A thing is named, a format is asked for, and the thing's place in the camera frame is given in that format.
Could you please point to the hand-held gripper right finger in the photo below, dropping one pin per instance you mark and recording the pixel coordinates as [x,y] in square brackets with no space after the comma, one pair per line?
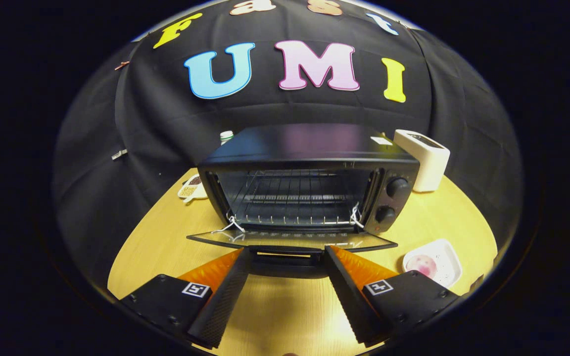
[352,299]

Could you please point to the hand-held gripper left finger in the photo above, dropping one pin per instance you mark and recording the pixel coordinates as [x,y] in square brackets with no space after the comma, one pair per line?
[225,296]

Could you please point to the pink round food slice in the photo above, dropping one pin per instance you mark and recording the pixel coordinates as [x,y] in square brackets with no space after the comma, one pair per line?
[422,265]

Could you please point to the white square plate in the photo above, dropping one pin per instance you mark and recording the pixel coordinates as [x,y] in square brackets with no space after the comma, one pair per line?
[447,259]

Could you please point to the black toaster oven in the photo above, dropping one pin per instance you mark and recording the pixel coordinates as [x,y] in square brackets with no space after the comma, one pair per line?
[309,143]

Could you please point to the white pop-up toaster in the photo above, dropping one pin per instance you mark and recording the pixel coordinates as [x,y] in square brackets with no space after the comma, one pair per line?
[428,163]

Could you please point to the small white snack packet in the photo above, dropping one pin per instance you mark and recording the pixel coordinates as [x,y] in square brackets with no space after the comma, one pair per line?
[192,190]

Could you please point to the small green-capped bottle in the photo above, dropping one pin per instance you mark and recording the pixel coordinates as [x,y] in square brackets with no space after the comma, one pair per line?
[226,137]

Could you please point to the silver clip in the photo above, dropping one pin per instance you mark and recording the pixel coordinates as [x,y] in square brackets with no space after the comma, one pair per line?
[119,154]

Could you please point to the black backdrop cloth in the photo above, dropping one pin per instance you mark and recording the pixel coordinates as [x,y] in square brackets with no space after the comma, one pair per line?
[117,148]

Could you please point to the red clip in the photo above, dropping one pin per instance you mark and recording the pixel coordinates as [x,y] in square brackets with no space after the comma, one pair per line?
[122,65]

